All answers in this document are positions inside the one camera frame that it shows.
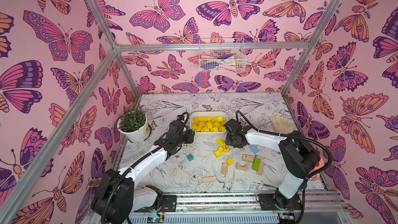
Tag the natural wood arch block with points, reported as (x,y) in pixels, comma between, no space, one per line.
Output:
(242,167)

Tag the tan wood block right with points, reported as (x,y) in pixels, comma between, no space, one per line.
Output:
(261,168)

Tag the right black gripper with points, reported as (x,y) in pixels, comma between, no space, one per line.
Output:
(231,141)

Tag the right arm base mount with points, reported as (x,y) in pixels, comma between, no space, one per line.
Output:
(272,202)

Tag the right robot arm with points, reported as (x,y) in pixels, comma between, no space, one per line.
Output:
(303,157)

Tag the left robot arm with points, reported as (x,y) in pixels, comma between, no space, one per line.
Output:
(117,195)

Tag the wire basket on wall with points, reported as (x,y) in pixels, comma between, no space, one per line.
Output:
(222,57)

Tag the beige work glove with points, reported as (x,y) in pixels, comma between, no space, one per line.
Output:
(282,125)

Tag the yellow cube red cross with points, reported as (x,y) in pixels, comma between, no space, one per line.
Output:
(226,149)

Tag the blue block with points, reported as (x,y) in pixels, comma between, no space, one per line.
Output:
(253,148)

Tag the natural wood block upright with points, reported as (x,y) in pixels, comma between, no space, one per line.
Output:
(224,169)

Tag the green rectangular block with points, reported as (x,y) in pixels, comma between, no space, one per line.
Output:
(256,164)

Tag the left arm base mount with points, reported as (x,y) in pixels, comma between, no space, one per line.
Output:
(167,203)

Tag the potted green plant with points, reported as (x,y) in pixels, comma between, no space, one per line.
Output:
(134,125)

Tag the small natural wood block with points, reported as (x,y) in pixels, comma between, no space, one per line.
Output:
(248,158)

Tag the teal block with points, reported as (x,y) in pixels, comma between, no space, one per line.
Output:
(190,157)

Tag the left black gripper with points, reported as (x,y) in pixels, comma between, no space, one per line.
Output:
(190,137)

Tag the long natural wood block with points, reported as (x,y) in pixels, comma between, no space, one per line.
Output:
(210,179)

